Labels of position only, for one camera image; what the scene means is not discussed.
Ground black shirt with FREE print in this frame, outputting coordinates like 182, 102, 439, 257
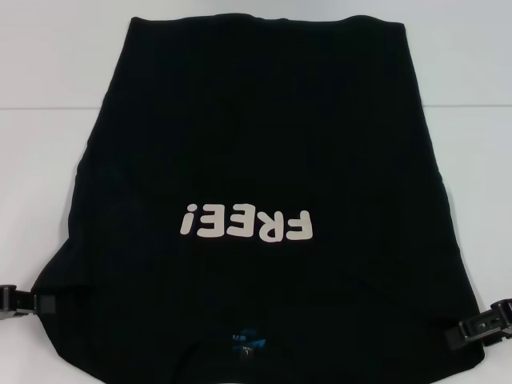
30, 14, 488, 384

